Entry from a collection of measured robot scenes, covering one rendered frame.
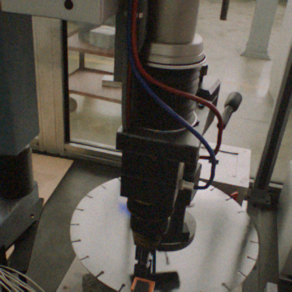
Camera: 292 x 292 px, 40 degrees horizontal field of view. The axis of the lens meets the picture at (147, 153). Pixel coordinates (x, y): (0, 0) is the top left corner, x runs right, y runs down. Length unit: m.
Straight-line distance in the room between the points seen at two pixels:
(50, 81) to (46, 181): 0.28
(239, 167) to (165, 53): 0.68
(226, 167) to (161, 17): 0.69
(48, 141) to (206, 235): 0.70
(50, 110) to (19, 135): 0.83
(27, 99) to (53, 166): 0.84
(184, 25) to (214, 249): 0.43
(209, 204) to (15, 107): 0.50
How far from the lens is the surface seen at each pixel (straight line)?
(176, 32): 0.37
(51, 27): 1.13
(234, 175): 0.98
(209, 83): 0.49
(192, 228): 0.71
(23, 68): 0.38
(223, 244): 0.71
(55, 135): 1.25
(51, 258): 0.94
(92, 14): 0.31
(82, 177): 1.18
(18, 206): 0.62
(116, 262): 0.65
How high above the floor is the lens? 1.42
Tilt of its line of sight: 31 degrees down
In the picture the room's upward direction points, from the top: 5 degrees clockwise
